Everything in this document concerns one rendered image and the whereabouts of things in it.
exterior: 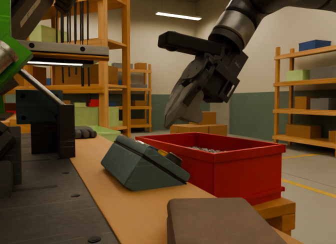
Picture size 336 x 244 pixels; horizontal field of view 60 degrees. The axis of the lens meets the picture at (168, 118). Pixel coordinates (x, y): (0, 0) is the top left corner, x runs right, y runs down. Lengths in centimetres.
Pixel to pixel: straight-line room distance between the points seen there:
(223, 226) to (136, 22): 1011
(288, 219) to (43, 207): 50
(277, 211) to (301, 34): 684
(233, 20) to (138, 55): 951
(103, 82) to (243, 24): 251
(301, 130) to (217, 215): 634
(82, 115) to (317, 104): 451
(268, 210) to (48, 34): 340
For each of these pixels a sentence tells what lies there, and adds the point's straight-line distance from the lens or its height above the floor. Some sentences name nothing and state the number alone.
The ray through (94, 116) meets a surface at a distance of 313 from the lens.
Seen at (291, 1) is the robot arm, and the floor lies 118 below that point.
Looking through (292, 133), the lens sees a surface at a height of 34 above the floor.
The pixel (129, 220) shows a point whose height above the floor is 90.
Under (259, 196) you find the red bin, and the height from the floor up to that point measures 82.
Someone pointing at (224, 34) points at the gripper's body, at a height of 114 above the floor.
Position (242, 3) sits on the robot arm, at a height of 120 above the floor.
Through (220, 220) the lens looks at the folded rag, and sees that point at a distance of 23.
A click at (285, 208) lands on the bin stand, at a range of 68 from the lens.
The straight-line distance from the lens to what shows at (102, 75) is 302.
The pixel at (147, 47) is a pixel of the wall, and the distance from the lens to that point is 1022.
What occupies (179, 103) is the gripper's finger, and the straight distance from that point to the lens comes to 51.
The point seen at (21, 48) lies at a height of 109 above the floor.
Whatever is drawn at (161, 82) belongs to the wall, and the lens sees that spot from 1028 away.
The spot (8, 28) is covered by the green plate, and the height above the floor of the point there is 112.
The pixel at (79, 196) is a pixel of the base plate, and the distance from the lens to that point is 38.
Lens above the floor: 102
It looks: 3 degrees down
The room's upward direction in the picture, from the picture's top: straight up
